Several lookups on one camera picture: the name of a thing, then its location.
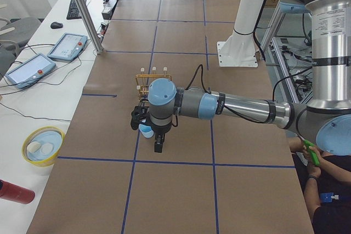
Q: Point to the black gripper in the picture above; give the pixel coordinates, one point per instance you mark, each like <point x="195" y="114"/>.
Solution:
<point x="159" y="132"/>

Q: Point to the light blue plastic cup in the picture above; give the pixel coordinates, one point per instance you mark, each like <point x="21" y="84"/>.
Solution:
<point x="146" y="131"/>

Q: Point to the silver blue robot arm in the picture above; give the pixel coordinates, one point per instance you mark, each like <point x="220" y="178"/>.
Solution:
<point x="240" y="82"/>

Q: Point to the yellow bowl with blue lid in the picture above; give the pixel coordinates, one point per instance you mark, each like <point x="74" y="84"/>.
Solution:
<point x="42" y="146"/>

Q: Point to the far blue teach pendant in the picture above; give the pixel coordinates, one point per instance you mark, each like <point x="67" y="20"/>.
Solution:
<point x="68" y="47"/>

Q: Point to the blue teach pendant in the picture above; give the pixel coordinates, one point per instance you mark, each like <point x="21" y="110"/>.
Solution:
<point x="68" y="47"/>
<point x="31" y="71"/>

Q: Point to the near blue teach pendant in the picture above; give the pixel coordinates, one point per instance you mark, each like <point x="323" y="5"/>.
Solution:
<point x="31" y="71"/>

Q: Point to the black keyboard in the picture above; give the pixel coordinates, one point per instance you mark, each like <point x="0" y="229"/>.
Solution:
<point x="73" y="11"/>

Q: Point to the red cylindrical bottle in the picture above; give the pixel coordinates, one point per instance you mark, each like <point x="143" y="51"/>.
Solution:
<point x="15" y="193"/>

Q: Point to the black computer mouse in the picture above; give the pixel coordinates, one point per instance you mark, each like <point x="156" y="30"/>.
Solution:
<point x="56" y="25"/>

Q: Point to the seated person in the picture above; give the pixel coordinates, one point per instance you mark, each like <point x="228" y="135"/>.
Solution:
<point x="326" y="187"/>

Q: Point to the grey office chair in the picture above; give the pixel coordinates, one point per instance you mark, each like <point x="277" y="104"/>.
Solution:
<point x="17" y="35"/>

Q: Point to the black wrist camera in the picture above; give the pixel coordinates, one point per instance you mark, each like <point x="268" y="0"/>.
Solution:
<point x="139" y="114"/>

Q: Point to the gold wire cup holder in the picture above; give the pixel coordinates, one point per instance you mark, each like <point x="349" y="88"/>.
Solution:
<point x="143" y="81"/>

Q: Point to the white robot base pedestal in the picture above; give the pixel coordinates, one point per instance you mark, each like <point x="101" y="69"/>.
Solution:
<point x="239" y="49"/>

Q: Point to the aluminium frame post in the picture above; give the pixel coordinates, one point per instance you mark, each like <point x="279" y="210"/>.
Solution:
<point x="88" y="22"/>

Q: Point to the green handled tool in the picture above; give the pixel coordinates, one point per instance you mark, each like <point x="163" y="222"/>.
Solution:
<point x="312" y="154"/>

